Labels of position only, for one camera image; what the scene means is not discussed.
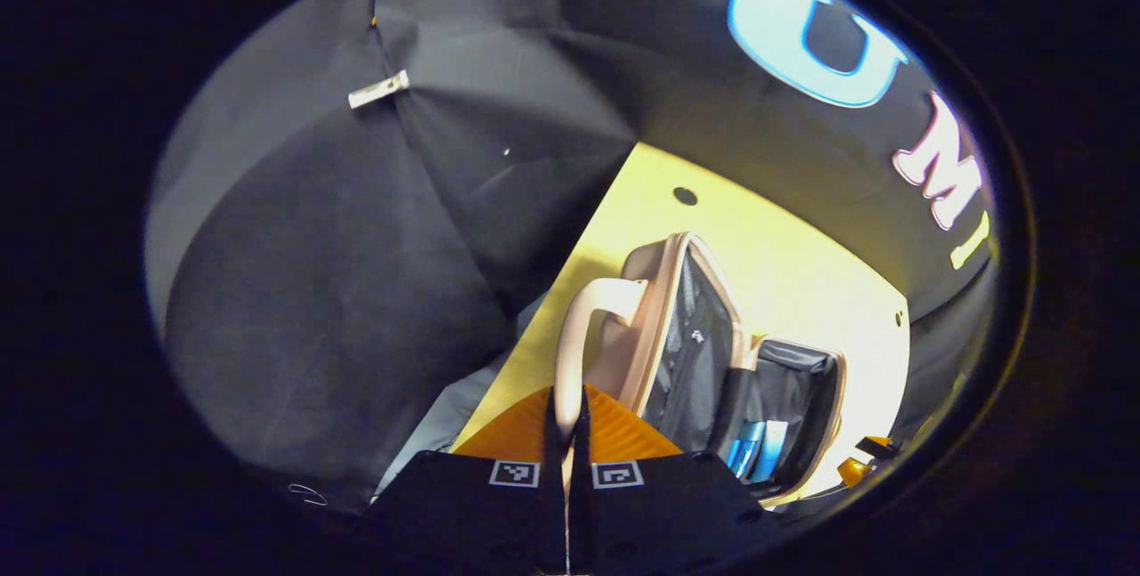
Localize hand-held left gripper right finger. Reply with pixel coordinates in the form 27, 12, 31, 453
568, 385, 786, 576

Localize silver clip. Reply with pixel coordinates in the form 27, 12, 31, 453
347, 69, 411, 110

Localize small teal blue-capped bottle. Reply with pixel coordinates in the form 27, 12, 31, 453
725, 420, 767, 479

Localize pink suitcase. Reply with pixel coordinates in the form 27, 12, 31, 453
554, 231, 847, 510

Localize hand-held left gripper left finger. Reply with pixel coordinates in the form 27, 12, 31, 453
365, 385, 569, 576

